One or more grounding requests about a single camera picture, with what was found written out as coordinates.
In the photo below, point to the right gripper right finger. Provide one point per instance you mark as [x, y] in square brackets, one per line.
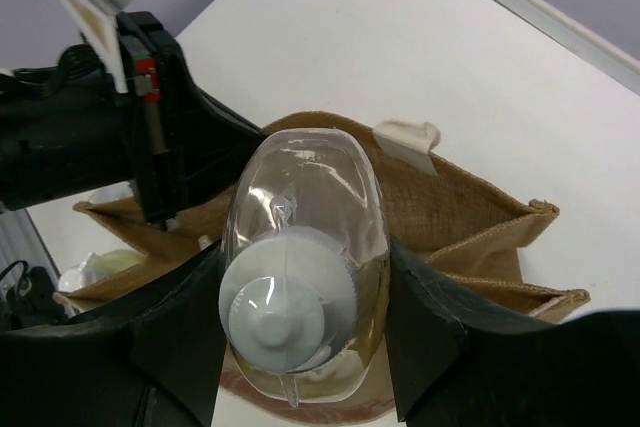
[459, 359]

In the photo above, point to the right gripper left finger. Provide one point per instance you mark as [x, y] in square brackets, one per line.
[150, 358]

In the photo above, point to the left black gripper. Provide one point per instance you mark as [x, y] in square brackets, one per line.
[65, 129]

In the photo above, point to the brown canvas tote bag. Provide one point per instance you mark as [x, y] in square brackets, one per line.
[459, 223]

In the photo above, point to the yellow clear liquid bottle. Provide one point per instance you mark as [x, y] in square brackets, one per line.
[306, 246]

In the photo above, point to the green lotion bottle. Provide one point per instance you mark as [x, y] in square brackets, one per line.
[97, 267]

